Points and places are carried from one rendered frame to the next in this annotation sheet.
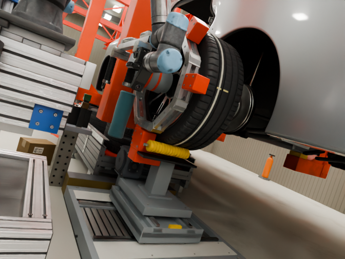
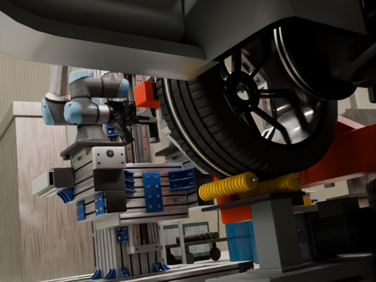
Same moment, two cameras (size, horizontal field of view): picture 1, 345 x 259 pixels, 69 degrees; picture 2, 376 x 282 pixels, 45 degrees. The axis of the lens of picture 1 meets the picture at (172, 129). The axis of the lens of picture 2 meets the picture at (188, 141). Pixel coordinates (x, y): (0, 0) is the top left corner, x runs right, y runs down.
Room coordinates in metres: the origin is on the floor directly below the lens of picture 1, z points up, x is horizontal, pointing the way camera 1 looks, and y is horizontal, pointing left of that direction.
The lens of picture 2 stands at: (1.10, -1.51, 0.35)
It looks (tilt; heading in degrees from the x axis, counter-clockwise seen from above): 13 degrees up; 86
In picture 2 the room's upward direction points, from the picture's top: 7 degrees counter-clockwise
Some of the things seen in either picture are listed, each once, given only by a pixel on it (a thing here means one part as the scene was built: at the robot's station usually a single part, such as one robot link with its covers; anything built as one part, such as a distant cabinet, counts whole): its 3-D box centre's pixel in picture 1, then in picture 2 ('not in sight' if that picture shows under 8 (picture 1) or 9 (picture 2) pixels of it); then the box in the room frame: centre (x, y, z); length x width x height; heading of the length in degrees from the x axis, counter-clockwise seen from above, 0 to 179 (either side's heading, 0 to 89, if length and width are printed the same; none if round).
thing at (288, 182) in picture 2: not in sight; (268, 188); (1.46, -0.01, 0.49); 0.29 x 0.06 x 0.06; 122
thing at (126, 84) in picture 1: (131, 69); (153, 123); (1.10, 0.25, 0.83); 0.04 x 0.04 x 0.16
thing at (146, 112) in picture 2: not in sight; (147, 113); (1.09, 0.21, 0.85); 0.09 x 0.03 x 0.06; 23
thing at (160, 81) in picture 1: (150, 76); not in sight; (1.33, 0.20, 0.85); 0.21 x 0.14 x 0.14; 122
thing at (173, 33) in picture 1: (172, 33); (84, 87); (0.87, 0.10, 0.95); 0.11 x 0.08 x 0.11; 23
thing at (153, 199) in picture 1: (158, 177); (276, 239); (1.46, -0.01, 0.32); 0.40 x 0.30 x 0.28; 32
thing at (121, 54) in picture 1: (120, 54); not in sight; (1.41, 0.40, 0.93); 0.09 x 0.05 x 0.05; 122
